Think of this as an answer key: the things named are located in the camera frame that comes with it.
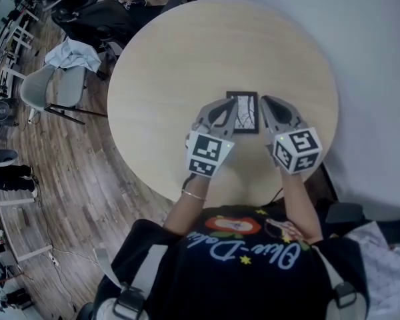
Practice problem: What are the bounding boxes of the white patterned cloth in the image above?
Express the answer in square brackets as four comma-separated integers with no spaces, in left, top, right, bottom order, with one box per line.
[348,221,400,313]

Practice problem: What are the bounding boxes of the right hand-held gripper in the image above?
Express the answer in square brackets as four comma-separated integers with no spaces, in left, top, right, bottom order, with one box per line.
[259,95,323,176]

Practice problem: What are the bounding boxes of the light blue cloth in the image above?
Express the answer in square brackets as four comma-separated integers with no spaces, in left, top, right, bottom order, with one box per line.
[45,40,102,73]

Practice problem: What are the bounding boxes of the grey shell chair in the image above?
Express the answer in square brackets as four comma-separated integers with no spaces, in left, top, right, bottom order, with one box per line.
[19,65,108,125]

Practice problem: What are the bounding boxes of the black printed t-shirt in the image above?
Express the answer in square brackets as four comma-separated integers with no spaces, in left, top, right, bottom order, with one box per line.
[93,205,369,320]

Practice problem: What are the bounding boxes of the grey backpack strap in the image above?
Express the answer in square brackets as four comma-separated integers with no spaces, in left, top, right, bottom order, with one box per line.
[323,255,359,313]
[111,245,169,319]

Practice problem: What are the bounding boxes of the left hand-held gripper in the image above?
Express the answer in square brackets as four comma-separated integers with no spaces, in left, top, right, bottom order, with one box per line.
[185,97,238,179]

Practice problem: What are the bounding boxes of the white metal table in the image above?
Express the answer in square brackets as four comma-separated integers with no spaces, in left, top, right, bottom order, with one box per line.
[0,197,53,263]

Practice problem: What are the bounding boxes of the person's right forearm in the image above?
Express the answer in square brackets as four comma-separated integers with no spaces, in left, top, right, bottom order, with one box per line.
[279,171,324,245]

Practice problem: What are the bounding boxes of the person's left forearm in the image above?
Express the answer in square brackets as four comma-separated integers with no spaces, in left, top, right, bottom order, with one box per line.
[161,175,209,236]

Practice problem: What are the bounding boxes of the black picture frame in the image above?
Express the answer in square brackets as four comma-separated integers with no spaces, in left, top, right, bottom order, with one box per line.
[225,91,260,135]

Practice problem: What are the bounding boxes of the thin gold bracelet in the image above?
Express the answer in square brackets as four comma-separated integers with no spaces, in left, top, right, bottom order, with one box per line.
[181,188,207,202]

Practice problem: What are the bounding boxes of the round wooden table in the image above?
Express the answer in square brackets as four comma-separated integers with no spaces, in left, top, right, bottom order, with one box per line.
[107,0,339,209]

